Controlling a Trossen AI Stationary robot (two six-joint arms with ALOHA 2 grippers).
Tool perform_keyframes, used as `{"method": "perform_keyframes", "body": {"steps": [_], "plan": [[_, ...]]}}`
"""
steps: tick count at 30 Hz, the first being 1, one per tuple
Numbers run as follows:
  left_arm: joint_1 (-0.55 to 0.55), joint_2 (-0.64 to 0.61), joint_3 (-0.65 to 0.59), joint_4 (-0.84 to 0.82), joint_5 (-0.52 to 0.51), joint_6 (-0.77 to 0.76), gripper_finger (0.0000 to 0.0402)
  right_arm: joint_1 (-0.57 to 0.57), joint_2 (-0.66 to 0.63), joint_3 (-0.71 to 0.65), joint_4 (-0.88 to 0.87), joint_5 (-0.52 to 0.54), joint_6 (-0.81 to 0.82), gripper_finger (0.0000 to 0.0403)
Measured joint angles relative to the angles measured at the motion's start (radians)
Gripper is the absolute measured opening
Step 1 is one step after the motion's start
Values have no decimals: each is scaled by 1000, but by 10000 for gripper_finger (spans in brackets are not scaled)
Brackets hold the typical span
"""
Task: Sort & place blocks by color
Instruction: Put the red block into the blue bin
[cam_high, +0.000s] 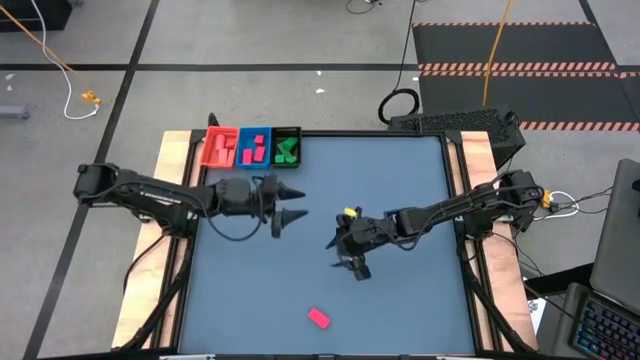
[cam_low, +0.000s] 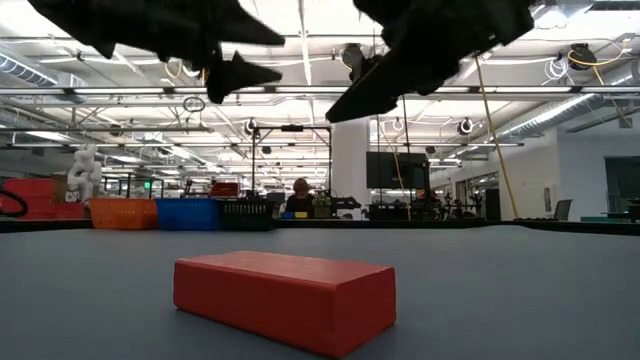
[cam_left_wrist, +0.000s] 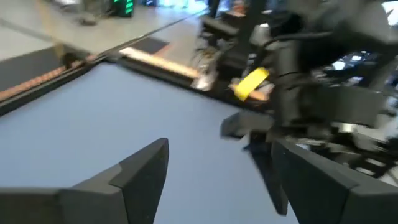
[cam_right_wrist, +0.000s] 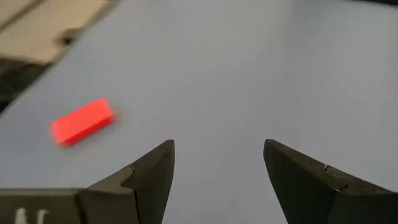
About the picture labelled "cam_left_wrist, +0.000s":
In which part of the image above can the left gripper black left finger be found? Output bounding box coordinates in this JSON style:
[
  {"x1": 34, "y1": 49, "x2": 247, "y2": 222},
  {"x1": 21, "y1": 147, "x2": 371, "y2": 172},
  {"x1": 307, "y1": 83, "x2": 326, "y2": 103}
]
[{"x1": 58, "y1": 138, "x2": 170, "y2": 224}]

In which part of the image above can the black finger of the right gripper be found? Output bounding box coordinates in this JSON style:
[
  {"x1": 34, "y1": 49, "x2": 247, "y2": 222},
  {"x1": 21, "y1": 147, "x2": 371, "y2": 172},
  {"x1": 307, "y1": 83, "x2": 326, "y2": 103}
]
[
  {"x1": 220, "y1": 110, "x2": 275, "y2": 139},
  {"x1": 244, "y1": 133, "x2": 289, "y2": 215}
]

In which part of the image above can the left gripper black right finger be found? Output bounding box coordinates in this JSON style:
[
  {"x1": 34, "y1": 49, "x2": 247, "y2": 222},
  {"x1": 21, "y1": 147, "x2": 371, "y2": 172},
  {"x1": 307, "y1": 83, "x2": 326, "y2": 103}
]
[{"x1": 272, "y1": 138, "x2": 398, "y2": 224}]

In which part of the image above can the yellow tag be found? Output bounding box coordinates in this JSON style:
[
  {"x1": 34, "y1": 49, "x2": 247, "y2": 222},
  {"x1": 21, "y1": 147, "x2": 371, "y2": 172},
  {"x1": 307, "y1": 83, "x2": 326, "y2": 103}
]
[{"x1": 233, "y1": 67, "x2": 270, "y2": 102}]

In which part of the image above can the wooden side board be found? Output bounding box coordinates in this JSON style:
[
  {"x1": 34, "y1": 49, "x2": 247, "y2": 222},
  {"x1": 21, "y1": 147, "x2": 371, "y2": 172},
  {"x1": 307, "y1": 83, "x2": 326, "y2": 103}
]
[{"x1": 119, "y1": 46, "x2": 271, "y2": 102}]

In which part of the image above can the device with green lights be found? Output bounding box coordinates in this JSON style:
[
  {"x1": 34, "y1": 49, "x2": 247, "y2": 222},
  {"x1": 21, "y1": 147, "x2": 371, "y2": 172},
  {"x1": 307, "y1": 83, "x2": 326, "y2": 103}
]
[{"x1": 110, "y1": 0, "x2": 136, "y2": 19}]

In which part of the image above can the black table frame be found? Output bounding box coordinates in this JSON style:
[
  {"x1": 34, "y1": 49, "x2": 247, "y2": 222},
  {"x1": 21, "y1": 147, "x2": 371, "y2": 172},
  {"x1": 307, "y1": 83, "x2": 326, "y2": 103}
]
[{"x1": 0, "y1": 54, "x2": 274, "y2": 118}]

